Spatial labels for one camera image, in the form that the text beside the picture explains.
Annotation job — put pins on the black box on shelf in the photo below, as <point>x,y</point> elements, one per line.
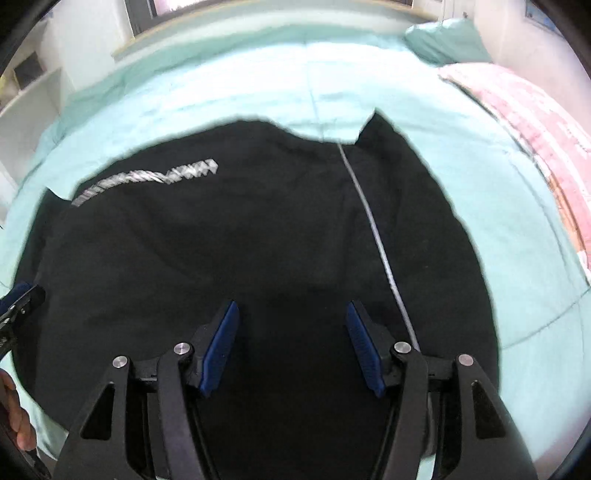
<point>28,70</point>

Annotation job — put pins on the pink printed pillow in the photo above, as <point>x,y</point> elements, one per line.
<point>558,145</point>

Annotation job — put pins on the teal pillow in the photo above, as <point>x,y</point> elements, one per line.
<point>455,40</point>

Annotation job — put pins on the white wall shelf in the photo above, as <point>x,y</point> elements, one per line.
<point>25,114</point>

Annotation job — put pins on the teal quilted bed cover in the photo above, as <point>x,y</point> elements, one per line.
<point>447,418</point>

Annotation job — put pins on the black hooded jacket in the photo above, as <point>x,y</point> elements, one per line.
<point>142,254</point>

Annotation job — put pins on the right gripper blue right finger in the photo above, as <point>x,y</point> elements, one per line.
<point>372,343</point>

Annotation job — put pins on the person's left hand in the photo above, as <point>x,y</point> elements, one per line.
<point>19,419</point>

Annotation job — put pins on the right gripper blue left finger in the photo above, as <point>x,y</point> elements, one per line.
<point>212,344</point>

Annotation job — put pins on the colourful wall map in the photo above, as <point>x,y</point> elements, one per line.
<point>535,14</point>

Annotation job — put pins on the wooden window sill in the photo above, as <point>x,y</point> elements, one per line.
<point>167,36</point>

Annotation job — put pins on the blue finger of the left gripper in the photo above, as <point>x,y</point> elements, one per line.
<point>13,295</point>
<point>13,320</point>

